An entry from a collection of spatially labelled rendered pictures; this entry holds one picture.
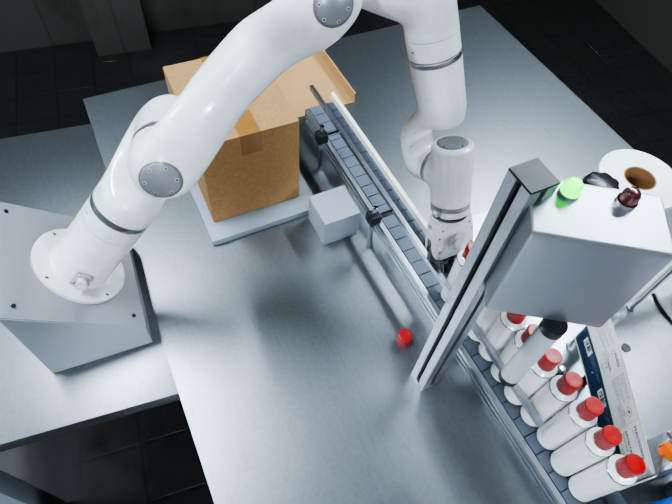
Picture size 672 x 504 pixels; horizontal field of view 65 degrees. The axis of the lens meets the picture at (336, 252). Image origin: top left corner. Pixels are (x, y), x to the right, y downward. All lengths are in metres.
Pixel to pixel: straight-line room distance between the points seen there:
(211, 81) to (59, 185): 0.82
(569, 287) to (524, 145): 1.05
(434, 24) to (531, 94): 1.10
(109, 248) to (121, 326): 0.18
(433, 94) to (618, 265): 0.43
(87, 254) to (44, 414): 0.36
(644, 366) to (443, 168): 0.66
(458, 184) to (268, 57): 0.45
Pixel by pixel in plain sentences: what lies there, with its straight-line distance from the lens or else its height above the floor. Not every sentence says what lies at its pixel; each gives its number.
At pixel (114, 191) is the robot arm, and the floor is 1.20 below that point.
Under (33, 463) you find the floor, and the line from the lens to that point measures 2.20.
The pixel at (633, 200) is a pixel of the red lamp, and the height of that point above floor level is 1.49.
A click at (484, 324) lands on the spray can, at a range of 1.17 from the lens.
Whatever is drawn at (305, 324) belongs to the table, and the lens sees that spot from 1.26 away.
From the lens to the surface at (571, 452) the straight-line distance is 1.12.
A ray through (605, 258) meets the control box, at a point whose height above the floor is 1.45.
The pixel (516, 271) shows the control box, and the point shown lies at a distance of 0.72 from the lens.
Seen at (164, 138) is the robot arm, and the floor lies 1.35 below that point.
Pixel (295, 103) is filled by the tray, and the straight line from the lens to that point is 1.74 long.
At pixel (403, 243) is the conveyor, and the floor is 0.88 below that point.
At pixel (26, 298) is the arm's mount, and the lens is 1.15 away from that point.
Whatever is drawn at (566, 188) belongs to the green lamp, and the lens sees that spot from 0.70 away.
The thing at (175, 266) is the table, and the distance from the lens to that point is 1.37.
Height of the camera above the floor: 1.96
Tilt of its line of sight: 56 degrees down
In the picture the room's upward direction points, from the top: 6 degrees clockwise
